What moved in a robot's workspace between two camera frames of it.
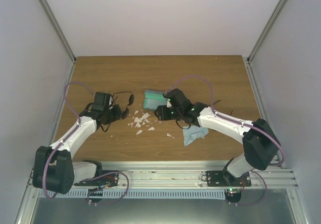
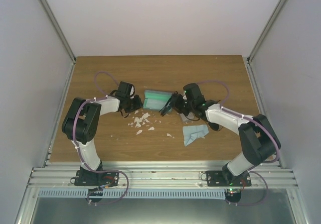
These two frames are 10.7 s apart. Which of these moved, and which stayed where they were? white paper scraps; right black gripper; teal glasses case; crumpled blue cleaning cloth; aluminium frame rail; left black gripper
Moved: left black gripper; right black gripper
Stayed: teal glasses case; crumpled blue cleaning cloth; white paper scraps; aluminium frame rail
